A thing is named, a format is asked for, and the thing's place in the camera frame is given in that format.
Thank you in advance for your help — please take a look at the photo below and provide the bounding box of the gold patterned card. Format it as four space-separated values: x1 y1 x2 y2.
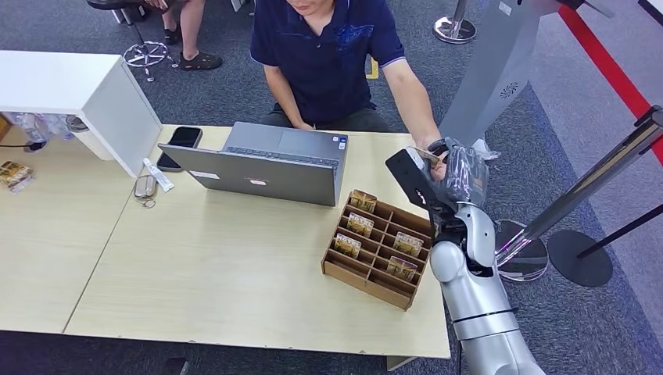
333 234 363 260
349 190 378 214
407 146 441 166
385 255 419 284
346 212 375 239
392 231 425 259

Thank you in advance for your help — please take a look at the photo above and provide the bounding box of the white shelf box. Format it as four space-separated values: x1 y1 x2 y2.
0 50 163 179

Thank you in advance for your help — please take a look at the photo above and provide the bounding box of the large chrome stanchion post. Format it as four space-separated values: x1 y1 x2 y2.
494 105 663 284

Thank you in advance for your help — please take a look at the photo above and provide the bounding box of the grey laptop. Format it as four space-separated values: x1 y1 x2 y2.
157 121 349 208

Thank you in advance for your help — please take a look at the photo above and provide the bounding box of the wooden card holder box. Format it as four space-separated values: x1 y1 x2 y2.
320 188 434 313

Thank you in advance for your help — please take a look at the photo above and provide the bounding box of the person on stool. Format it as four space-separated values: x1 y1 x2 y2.
141 0 224 73

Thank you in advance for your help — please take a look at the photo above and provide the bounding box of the person's left hand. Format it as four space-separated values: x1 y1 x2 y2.
417 137 450 181

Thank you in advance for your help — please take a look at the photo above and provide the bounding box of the clear plastic bottle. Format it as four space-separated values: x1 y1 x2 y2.
13 112 53 144
48 113 77 141

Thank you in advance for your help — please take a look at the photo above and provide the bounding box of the grey key fob with ring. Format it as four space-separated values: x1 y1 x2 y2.
133 174 159 209

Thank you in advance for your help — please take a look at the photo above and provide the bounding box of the small chrome stanchion post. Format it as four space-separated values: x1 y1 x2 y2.
432 0 478 45

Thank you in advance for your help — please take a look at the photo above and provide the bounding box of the pale table leg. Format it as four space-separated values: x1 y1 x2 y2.
385 355 418 373

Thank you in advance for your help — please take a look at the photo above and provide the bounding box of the white board corner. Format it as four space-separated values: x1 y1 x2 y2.
636 0 663 28

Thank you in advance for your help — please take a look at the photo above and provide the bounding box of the black stanchion post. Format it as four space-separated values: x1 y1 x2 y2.
547 202 663 289

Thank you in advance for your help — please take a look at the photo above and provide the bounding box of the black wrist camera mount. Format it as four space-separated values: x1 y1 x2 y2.
385 147 443 213

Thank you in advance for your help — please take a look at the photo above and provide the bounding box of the black stool with chrome base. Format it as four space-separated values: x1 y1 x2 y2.
86 0 181 84

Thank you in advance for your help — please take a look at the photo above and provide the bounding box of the black cable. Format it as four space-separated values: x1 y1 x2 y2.
0 141 48 153

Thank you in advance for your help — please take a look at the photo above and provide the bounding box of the red barrier belt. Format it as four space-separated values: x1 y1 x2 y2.
557 5 663 168

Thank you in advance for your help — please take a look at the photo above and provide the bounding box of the black smartphone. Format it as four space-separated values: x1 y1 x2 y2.
156 126 204 173

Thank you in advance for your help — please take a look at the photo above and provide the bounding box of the white tube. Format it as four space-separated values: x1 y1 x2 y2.
142 157 176 193

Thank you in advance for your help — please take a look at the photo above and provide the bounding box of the gold snack packet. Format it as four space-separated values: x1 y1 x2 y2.
0 160 36 194

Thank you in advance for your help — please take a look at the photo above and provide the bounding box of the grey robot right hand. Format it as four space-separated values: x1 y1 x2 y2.
427 136 491 209

